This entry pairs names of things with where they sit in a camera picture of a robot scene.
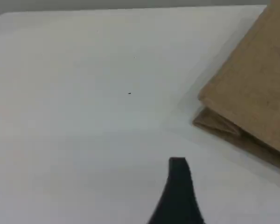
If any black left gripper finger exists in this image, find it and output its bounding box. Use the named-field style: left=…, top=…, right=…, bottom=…
left=146, top=157, right=207, bottom=224

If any brown burlap tote bag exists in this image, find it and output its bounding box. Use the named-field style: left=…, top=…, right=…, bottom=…
left=192, top=0, right=280, bottom=173

